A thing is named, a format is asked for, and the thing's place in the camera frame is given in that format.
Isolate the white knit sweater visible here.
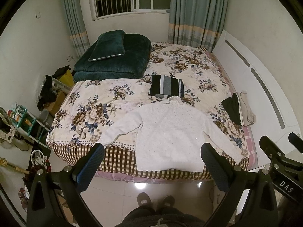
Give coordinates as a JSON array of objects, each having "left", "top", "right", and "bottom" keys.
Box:
[{"left": 99, "top": 96, "right": 243, "bottom": 172}]

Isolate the black clothes pile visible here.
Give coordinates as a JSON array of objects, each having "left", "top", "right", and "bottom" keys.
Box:
[{"left": 37, "top": 65, "right": 71, "bottom": 111}]

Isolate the checkered bed sheet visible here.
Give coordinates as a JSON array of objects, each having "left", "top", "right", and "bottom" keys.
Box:
[{"left": 50, "top": 122, "right": 256, "bottom": 183}]

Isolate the white bed headboard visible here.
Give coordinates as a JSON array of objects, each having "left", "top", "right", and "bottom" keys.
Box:
[{"left": 213, "top": 31, "right": 301, "bottom": 168}]

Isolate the beige folded garment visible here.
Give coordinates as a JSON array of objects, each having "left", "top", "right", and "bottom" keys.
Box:
[{"left": 237, "top": 91, "right": 256, "bottom": 127}]

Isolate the floral bed blanket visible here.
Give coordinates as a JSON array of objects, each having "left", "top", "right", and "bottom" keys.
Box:
[{"left": 46, "top": 41, "right": 249, "bottom": 166}]

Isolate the right grey slipper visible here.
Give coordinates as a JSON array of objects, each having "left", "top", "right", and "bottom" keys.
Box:
[{"left": 159, "top": 195, "right": 175, "bottom": 208}]

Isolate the grey slipper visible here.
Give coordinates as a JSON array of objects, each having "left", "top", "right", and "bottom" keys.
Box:
[
  {"left": 137, "top": 192, "right": 152, "bottom": 208},
  {"left": 159, "top": 195, "right": 175, "bottom": 208}
]

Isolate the grey waste bin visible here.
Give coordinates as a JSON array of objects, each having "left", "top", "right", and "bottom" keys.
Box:
[{"left": 38, "top": 109, "right": 54, "bottom": 128}]

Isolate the left grey slipper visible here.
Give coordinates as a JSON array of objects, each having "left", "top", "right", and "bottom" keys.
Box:
[{"left": 137, "top": 192, "right": 152, "bottom": 208}]

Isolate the black folded garment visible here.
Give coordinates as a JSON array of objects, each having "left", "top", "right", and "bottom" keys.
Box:
[{"left": 221, "top": 93, "right": 242, "bottom": 126}]

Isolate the cardboard box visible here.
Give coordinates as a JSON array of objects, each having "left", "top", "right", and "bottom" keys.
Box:
[{"left": 47, "top": 91, "right": 66, "bottom": 117}]

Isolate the teal storage shelf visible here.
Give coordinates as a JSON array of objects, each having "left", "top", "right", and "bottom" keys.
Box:
[{"left": 7, "top": 104, "right": 50, "bottom": 149}]

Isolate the yellow bag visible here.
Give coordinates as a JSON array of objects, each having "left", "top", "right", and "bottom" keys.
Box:
[{"left": 58, "top": 69, "right": 74, "bottom": 87}]

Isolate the black grey striped folded sweater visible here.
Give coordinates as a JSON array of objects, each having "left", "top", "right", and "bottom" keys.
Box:
[{"left": 148, "top": 74, "right": 184, "bottom": 98}]

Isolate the dark green folded duvet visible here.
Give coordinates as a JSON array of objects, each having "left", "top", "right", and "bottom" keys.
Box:
[{"left": 73, "top": 33, "right": 152, "bottom": 82}]

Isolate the dark green pillow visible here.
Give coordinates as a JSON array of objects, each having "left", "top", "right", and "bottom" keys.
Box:
[{"left": 88, "top": 30, "right": 125, "bottom": 61}]

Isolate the right green curtain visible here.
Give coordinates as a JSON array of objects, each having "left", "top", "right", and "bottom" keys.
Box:
[{"left": 167, "top": 0, "right": 228, "bottom": 52}]

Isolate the green curtain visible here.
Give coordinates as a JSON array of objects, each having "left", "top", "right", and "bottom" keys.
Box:
[
  {"left": 61, "top": 0, "right": 90, "bottom": 58},
  {"left": 167, "top": 0, "right": 228, "bottom": 52}
]

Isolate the left green curtain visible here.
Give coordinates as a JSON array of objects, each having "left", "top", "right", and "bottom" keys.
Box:
[{"left": 61, "top": 0, "right": 90, "bottom": 58}]

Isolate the white cable coil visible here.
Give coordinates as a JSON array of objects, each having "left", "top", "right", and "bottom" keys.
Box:
[{"left": 30, "top": 149, "right": 48, "bottom": 167}]

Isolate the wooden broom handle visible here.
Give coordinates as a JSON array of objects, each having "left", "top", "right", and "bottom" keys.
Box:
[{"left": 0, "top": 158, "right": 29, "bottom": 175}]

